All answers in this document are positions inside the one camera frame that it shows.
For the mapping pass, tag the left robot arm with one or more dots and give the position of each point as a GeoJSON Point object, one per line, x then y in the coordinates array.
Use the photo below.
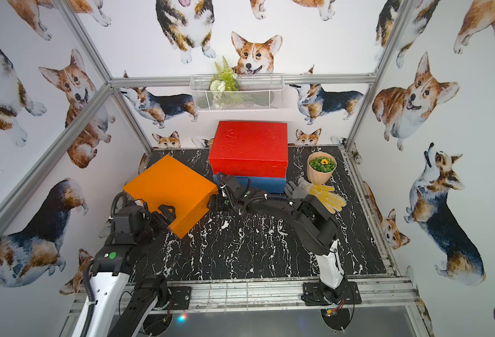
{"type": "Point", "coordinates": [105, 280]}

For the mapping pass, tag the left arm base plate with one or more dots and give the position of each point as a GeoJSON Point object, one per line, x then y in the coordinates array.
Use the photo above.
{"type": "Point", "coordinates": [179, 298]}

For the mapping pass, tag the red shoebox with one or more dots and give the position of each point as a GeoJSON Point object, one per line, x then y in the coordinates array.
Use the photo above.
{"type": "Point", "coordinates": [254, 149]}

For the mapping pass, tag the blue shoebox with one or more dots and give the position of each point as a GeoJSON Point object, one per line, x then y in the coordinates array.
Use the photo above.
{"type": "Point", "coordinates": [270, 185]}

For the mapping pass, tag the aluminium front rail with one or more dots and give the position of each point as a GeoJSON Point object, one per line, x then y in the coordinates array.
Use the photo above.
{"type": "Point", "coordinates": [275, 294]}

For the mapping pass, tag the grey work glove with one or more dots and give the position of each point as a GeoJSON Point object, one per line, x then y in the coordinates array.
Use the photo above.
{"type": "Point", "coordinates": [299, 190]}

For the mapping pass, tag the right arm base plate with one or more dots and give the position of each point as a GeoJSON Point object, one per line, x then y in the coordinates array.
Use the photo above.
{"type": "Point", "coordinates": [318, 294]}

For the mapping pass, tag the orange shoebox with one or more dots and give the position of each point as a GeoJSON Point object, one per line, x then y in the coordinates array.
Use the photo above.
{"type": "Point", "coordinates": [171, 183]}

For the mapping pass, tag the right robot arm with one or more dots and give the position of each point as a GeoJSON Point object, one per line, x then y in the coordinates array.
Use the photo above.
{"type": "Point", "coordinates": [315, 227]}

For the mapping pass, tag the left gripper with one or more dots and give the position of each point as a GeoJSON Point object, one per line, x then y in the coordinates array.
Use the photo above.
{"type": "Point", "coordinates": [161, 214]}

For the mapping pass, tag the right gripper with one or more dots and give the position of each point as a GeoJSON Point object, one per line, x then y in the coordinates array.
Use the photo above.
{"type": "Point", "coordinates": [215, 199]}

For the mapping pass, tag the green fern plant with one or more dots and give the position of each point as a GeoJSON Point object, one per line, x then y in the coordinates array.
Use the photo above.
{"type": "Point", "coordinates": [224, 79]}

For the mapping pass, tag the beige flower pot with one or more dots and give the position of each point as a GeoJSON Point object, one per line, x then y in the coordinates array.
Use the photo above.
{"type": "Point", "coordinates": [320, 167]}

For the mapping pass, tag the white wire mesh basket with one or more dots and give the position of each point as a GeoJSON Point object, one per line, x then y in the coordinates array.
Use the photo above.
{"type": "Point", "coordinates": [245, 92]}

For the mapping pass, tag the yellow work glove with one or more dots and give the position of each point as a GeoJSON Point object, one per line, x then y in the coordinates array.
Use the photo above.
{"type": "Point", "coordinates": [325, 194]}

